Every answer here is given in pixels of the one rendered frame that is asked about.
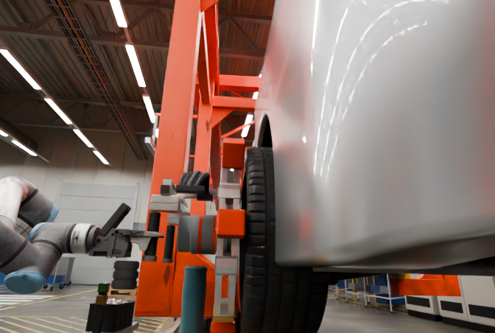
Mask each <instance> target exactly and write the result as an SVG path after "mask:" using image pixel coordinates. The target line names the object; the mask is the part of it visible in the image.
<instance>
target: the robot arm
mask: <svg viewBox="0 0 495 333"><path fill-rule="evenodd" d="M130 210H131V207H129V205H127V204H126V203H122V204H121V205H120V206H119V207H118V208H117V210H116V211H115V212H114V213H113V215H112V216H111V217H110V219H109V220H108V221H107V222H106V223H105V225H104V226H103V227H102V229H100V228H99V227H96V226H95V225H94V224H86V223H59V222H53V221H54V219H55V218H56V216H57V214H58V212H59V208H58V207H57V206H56V205H55V204H54V202H53V201H52V200H50V199H49V198H48V197H47V196H46V195H45V194H43V193H42V192H41V191H40V190H39V189H37V188H36V187H35V186H34V185H33V184H31V183H30V182H29V181H27V180H25V179H23V178H20V177H17V176H7V177H4V178H1V179H0V272H1V273H3V274H5V275H6V276H5V278H4V285H5V286H6V288H7V289H9V290H10V291H12V292H15V293H18V294H25V295H27V294H33V293H35V292H37V291H39V290H40V289H41V288H42V287H43V285H44V284H45V283H46V282H47V281H48V279H49V276H50V274H51V273H52V271H53V270H54V268H55V266H56V264H57V263H58V261H59V260H60V257H61V256H62V255H63V254H64V253H72V254H75V253H76V254H88V255H89V256H105V257H107V258H112V257H116V259H118V257H119V258H126V257H131V252H132V248H133V245H132V243H136V244H137V245H138V246H139V249H140V251H145V250H146V249H147V248H148V245H149V243H150V240H151V238H152V236H155V237H158V238H164V236H163V235H162V234H160V233H158V232H157V231H140V230H130V229H124V228H117V227H118V225H119V224H120V223H121V221H122V220H123V219H124V218H125V217H126V215H128V213H129V211H130ZM108 256H109V257H108Z"/></svg>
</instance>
